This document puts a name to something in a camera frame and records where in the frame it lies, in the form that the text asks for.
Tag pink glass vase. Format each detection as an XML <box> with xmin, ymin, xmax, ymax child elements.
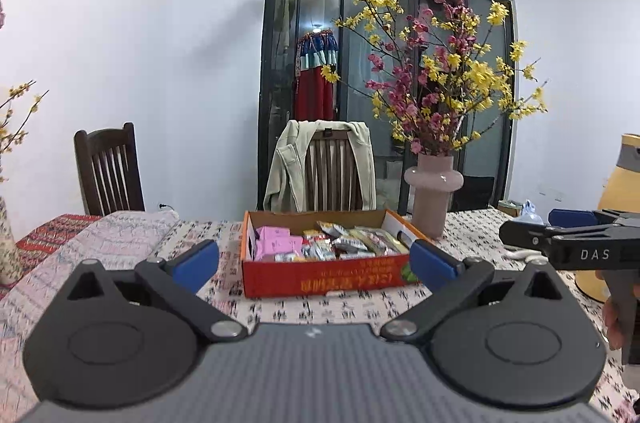
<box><xmin>404</xmin><ymin>153</ymin><xmax>465</xmax><ymax>240</ymax></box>

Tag person's right hand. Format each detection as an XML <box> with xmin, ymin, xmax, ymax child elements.
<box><xmin>602</xmin><ymin>295</ymin><xmax>627</xmax><ymax>350</ymax></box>

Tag yellow thermos jug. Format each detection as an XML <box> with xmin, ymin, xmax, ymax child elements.
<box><xmin>575</xmin><ymin>133</ymin><xmax>640</xmax><ymax>304</ymax></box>

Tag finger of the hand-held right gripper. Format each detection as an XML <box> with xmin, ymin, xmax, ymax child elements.
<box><xmin>548</xmin><ymin>209</ymin><xmax>640</xmax><ymax>228</ymax></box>
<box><xmin>499</xmin><ymin>219</ymin><xmax>556</xmax><ymax>252</ymax></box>

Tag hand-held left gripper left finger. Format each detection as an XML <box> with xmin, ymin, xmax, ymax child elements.
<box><xmin>64</xmin><ymin>239</ymin><xmax>249</xmax><ymax>344</ymax></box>

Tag yellow red flower branches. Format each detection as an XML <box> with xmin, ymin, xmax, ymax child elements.
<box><xmin>320</xmin><ymin>0</ymin><xmax>549</xmax><ymax>156</ymax></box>

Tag dark wooden chair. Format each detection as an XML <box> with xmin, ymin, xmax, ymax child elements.
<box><xmin>74</xmin><ymin>122</ymin><xmax>146</xmax><ymax>216</ymax></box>

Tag pink snack packet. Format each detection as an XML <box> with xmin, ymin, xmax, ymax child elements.
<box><xmin>255</xmin><ymin>237</ymin><xmax>304</xmax><ymax>262</ymax></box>
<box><xmin>255</xmin><ymin>226</ymin><xmax>294</xmax><ymax>242</ymax></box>

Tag orange cardboard box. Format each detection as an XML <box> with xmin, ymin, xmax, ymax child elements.
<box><xmin>240</xmin><ymin>209</ymin><xmax>436</xmax><ymax>299</ymax></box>

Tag blue white plastic packet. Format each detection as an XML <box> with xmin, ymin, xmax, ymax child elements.
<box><xmin>515</xmin><ymin>199</ymin><xmax>546</xmax><ymax>226</ymax></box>

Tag brown slatted wooden chair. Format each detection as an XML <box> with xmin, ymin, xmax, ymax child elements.
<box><xmin>304</xmin><ymin>130</ymin><xmax>364</xmax><ymax>212</ymax></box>

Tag red blue hanging garment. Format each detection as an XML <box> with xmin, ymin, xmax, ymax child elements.
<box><xmin>294</xmin><ymin>30</ymin><xmax>340</xmax><ymax>121</ymax></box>

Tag floral patterned vase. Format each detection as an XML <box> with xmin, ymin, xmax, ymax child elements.
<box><xmin>0</xmin><ymin>195</ymin><xmax>24</xmax><ymax>286</ymax></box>

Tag heap of assorted snack packets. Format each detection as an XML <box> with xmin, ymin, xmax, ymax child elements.
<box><xmin>254</xmin><ymin>220</ymin><xmax>413</xmax><ymax>263</ymax></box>

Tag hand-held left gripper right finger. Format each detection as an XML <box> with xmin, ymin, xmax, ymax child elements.
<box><xmin>380</xmin><ymin>239</ymin><xmax>569</xmax><ymax>345</ymax></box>

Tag calligraphy printed tablecloth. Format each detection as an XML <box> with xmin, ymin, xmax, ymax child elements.
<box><xmin>150</xmin><ymin>205</ymin><xmax>640</xmax><ymax>423</ymax></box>

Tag red patterned cloth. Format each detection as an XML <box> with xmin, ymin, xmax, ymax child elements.
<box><xmin>15</xmin><ymin>213</ymin><xmax>103</xmax><ymax>275</ymax></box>

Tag thin yellow flower branches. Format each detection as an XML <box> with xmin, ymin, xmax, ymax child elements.
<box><xmin>0</xmin><ymin>79</ymin><xmax>51</xmax><ymax>184</ymax></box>

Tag beige jacket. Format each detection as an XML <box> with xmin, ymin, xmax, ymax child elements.
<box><xmin>263</xmin><ymin>119</ymin><xmax>377</xmax><ymax>214</ymax></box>

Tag pink quilted blanket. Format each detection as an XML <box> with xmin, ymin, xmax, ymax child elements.
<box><xmin>0</xmin><ymin>210</ymin><xmax>182</xmax><ymax>354</ymax></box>

